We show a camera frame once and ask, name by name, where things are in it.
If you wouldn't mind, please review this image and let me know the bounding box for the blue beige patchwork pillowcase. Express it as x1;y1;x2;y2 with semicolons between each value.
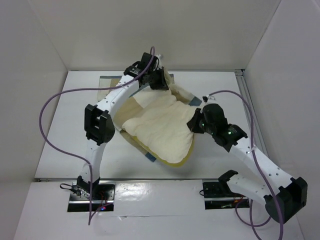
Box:
96;73;203;163

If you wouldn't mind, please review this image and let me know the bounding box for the cream and yellow pillow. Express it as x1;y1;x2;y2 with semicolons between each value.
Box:
122;73;197;168

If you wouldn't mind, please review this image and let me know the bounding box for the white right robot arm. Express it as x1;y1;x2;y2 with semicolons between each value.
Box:
187;103;308;224

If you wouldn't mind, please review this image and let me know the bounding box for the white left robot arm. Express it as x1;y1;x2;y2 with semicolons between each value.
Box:
76;52;169;200

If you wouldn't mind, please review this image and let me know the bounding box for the aluminium rail right side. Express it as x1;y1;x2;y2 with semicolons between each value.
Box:
234;69;269;156

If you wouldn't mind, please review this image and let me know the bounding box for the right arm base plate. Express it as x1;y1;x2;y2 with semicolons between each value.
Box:
199;180;250;210

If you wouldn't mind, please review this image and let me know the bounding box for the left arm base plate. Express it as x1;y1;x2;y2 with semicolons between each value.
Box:
59;183;116;213

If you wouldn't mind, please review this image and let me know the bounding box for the aluminium rail front edge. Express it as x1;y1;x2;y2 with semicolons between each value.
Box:
34;177;221;183

